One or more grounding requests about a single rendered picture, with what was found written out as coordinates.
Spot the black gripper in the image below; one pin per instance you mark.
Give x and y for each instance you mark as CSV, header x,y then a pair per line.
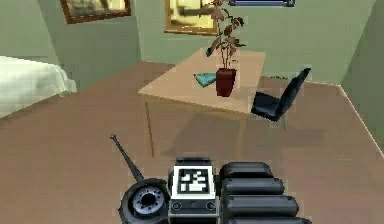
x,y
145,201

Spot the light wooden table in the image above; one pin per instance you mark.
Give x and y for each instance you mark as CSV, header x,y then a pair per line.
x,y
200,90

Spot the teal folded cloth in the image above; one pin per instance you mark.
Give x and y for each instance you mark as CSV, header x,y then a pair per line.
x,y
206,79

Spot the white bed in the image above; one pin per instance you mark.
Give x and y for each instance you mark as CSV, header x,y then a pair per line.
x,y
30,85

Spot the plant in red pot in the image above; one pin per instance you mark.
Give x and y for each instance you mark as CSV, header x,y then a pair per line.
x,y
226,60

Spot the brown framed picture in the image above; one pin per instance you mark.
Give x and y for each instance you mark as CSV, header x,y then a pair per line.
x,y
95,10

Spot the gold framed picture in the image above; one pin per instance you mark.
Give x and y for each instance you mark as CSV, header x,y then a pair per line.
x,y
191,18

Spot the black chair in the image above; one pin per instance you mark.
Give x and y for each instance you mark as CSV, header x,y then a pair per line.
x,y
278,98

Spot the dark blue wall fixture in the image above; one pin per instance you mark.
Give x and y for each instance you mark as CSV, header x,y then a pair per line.
x,y
261,2

